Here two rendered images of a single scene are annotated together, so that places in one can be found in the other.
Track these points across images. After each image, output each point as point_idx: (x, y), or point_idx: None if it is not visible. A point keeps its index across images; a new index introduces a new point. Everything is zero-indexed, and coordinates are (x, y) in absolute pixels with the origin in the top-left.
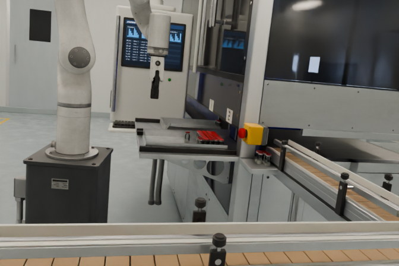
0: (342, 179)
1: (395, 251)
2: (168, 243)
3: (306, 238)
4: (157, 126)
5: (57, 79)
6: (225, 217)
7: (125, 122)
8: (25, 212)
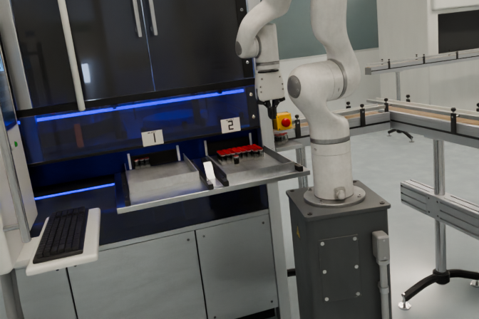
0: (350, 111)
1: (412, 111)
2: None
3: (443, 107)
4: (155, 190)
5: (332, 114)
6: (264, 213)
7: (63, 240)
8: (389, 263)
